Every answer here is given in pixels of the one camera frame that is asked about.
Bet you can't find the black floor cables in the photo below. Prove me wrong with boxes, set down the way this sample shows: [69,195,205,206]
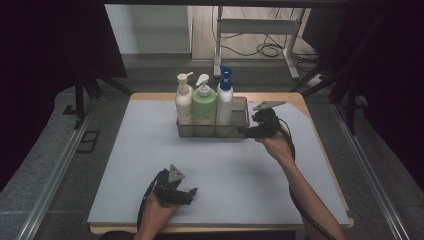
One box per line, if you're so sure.
[219,6,322,73]

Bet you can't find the cream pump bottle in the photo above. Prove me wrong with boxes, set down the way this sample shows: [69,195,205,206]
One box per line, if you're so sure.
[175,71,195,136]

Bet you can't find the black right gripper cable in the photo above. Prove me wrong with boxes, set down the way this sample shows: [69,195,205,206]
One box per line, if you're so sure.
[277,117,338,240]

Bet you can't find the wooden table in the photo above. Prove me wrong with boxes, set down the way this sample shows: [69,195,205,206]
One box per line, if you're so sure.
[89,92,355,235]

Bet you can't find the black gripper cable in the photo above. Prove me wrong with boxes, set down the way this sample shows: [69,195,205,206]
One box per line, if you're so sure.
[277,117,338,240]
[136,169,165,232]

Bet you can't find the person's right hand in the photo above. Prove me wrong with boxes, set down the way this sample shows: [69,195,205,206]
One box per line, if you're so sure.
[256,127,296,165]

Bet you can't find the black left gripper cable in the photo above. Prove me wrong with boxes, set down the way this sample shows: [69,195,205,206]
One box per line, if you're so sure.
[136,169,165,232]

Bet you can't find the white metal table frame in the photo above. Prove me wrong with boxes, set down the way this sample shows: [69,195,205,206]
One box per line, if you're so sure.
[213,5,302,81]

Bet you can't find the person's left hand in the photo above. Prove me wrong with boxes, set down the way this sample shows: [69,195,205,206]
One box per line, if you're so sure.
[141,192,180,232]

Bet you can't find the green bottle with white pump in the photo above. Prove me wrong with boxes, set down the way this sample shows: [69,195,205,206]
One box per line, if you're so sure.
[192,73,218,137]

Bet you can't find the black metal stand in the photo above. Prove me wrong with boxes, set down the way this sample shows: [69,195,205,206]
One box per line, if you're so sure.
[289,61,361,136]
[73,74,133,130]

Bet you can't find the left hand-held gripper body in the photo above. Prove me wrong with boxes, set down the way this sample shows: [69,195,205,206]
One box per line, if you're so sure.
[154,163,188,207]

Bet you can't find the aluminium rail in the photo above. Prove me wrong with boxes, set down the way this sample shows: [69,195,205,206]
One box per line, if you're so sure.
[16,99,102,240]
[331,103,412,240]

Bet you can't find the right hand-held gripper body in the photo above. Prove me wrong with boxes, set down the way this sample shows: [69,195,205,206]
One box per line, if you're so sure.
[251,100,287,138]

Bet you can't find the clear grey storage tray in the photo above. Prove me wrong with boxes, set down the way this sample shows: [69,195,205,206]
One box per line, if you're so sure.
[175,95,251,140]

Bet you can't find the white power strip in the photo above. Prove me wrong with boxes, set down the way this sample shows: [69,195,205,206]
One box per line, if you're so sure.
[306,73,326,89]

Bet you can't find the grey table mat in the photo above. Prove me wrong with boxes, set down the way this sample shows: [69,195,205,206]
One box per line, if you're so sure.
[87,99,351,226]

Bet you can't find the dark curtain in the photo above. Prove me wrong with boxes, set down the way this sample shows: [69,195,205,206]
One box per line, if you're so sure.
[301,0,424,193]
[0,0,128,193]

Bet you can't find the white bottle with blue pump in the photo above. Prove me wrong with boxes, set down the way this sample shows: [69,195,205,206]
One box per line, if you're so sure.
[215,64,235,138]

